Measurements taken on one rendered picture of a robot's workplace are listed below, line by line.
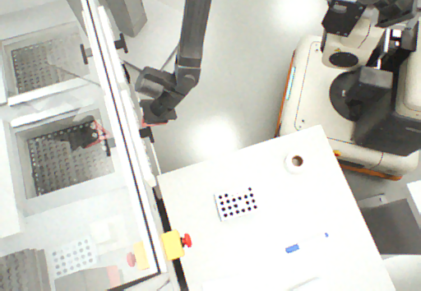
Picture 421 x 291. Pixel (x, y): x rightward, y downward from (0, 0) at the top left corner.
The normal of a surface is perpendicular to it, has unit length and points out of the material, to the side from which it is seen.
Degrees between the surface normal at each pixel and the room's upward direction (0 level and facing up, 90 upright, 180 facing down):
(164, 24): 3
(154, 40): 3
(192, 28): 60
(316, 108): 0
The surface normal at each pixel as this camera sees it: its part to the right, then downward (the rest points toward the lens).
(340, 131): 0.00, -0.32
